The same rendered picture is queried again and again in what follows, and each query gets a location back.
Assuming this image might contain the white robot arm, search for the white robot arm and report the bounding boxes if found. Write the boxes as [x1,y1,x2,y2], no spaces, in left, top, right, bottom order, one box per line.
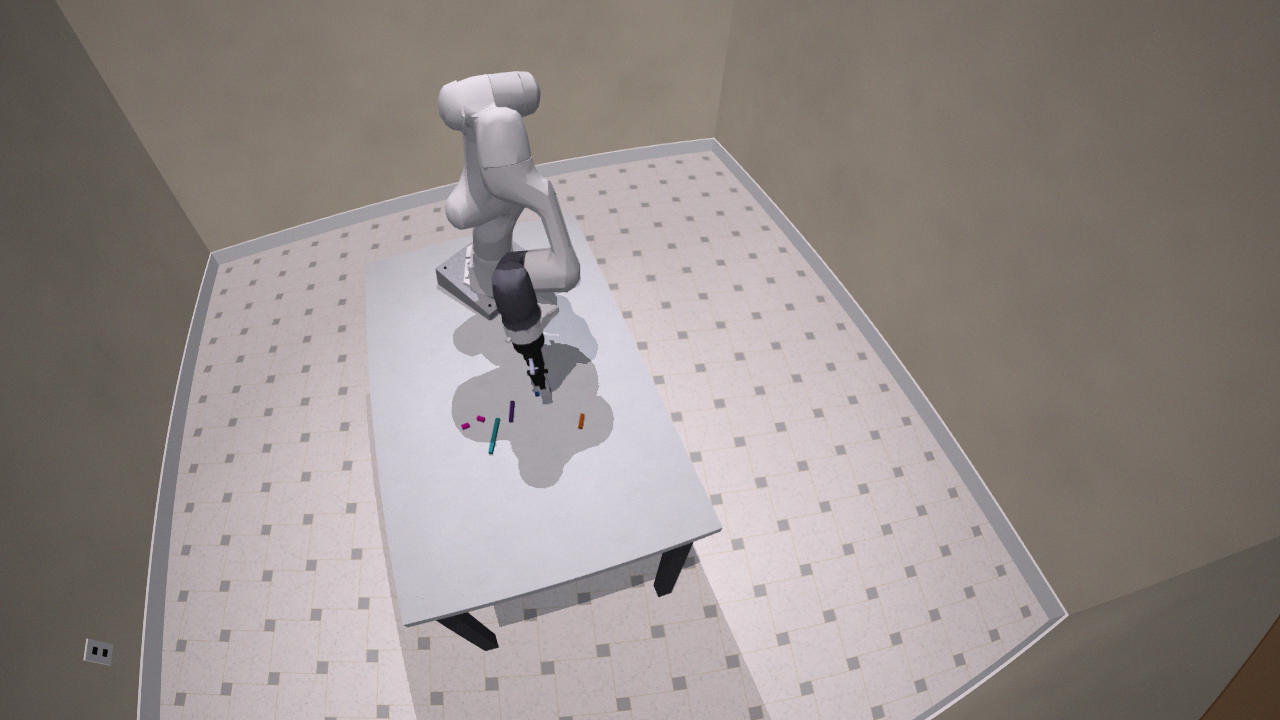
[438,70,580,345]

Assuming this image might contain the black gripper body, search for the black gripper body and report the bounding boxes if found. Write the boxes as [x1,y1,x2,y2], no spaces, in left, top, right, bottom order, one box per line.
[512,333,545,364]

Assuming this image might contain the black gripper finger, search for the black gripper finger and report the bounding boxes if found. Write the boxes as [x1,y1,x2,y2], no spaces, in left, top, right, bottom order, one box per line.
[527,351,550,396]
[539,348,550,388]

